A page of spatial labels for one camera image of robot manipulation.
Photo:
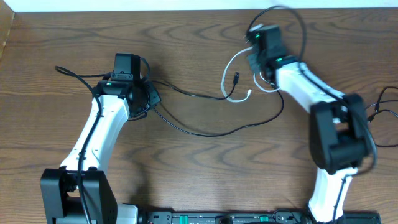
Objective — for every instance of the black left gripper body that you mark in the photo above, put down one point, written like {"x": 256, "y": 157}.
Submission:
{"x": 149, "y": 97}

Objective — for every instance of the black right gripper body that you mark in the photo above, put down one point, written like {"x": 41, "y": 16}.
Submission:
{"x": 257, "y": 60}

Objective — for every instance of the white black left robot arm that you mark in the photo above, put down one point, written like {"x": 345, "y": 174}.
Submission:
{"x": 78, "y": 191}

